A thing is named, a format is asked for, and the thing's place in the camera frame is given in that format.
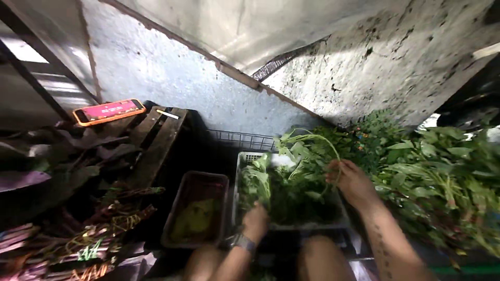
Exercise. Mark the person's right hand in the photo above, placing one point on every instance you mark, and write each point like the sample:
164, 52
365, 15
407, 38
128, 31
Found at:
356, 186

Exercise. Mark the person's left hand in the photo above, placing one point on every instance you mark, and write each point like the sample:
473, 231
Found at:
256, 225

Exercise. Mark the person's right fingers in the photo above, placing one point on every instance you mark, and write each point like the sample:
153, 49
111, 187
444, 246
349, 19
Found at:
336, 170

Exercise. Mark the person's left fingers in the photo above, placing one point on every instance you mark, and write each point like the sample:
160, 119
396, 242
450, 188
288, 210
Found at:
256, 207

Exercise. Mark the bunch of leafy greens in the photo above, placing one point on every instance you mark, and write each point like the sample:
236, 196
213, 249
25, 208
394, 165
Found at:
261, 181

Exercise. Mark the long green vine stem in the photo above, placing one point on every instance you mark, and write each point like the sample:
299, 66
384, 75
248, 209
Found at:
330, 145

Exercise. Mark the person's right forearm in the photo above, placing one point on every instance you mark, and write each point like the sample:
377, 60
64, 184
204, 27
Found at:
393, 242

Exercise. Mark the person's left forearm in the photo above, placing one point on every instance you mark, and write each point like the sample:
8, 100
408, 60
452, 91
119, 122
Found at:
236, 262

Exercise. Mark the white plastic basket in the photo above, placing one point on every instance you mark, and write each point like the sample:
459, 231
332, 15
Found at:
235, 199

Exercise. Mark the translucent rectangular plastic tub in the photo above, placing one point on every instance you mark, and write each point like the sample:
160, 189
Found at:
225, 191

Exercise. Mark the pile of loose green leaves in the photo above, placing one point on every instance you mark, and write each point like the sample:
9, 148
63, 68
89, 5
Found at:
295, 187

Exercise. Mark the small-leaved dark green plants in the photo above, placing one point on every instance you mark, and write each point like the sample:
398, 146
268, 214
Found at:
373, 136

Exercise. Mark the yellow-green leaf in tub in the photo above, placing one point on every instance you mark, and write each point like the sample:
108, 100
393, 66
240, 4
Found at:
195, 217

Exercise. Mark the person's legs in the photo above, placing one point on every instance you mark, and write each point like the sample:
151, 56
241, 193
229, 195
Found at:
325, 261

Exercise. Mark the heap of green vegetable bundles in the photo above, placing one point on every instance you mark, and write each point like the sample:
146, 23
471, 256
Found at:
437, 183

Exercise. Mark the slatted wooden crate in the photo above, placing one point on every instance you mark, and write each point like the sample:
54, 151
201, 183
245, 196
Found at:
160, 144

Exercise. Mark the white cigarette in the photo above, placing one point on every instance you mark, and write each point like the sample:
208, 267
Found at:
168, 114

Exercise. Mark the phone in orange case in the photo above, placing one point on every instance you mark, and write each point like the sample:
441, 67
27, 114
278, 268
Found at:
111, 118

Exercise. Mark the heap of purple leafy vegetables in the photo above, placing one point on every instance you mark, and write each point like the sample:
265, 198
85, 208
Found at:
84, 218

